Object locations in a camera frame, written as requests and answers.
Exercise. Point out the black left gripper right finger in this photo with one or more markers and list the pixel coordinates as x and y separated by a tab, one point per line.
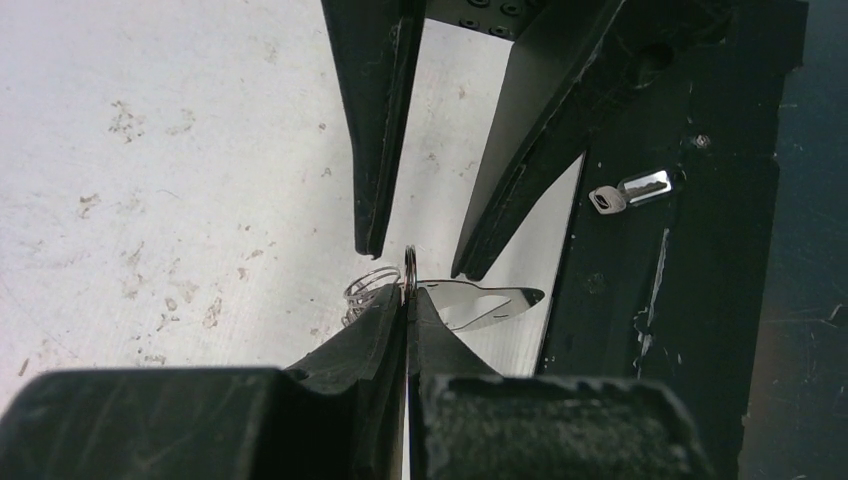
469	422

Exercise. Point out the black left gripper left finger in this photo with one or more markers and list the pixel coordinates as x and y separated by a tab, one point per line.
335	414

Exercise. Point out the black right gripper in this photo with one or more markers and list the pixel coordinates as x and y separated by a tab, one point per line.
574	66

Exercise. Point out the silver carabiner keyring with rings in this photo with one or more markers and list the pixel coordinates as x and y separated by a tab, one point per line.
444	294

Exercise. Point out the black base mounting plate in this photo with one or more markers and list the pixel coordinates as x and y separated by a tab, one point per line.
671	290

